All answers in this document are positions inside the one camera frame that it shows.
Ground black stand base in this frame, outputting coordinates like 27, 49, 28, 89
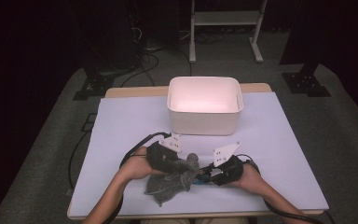
282, 63, 332, 98
72, 68, 117, 102

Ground black floor cables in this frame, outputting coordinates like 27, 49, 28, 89
119, 26, 194, 89

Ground white metal stand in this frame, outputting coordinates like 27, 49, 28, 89
188, 0, 269, 64

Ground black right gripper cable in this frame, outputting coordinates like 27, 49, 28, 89
233, 153, 337, 224

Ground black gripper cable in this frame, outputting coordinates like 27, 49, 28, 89
233, 153, 337, 224
102, 132, 172, 224

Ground wooden table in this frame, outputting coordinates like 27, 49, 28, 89
66, 82, 330, 220

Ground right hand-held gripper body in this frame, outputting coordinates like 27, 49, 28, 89
211, 141, 245, 187

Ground person's left hand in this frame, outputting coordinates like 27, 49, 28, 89
118, 146, 167, 181

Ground thin black hanging cable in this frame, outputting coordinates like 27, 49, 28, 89
68, 130, 91, 190

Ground grey cloth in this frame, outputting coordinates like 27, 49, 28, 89
144, 152, 200, 208

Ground white plastic bin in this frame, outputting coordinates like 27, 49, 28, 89
166, 76, 244, 136

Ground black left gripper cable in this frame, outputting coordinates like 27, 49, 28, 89
102, 132, 172, 224

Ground blue toy car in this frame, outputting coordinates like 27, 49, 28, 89
193, 173, 213, 187

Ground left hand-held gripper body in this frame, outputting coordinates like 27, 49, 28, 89
145, 133, 187, 175

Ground person's right hand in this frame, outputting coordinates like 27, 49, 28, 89
227, 161, 268, 191

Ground pale lilac table mat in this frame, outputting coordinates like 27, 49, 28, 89
69, 91, 330, 217

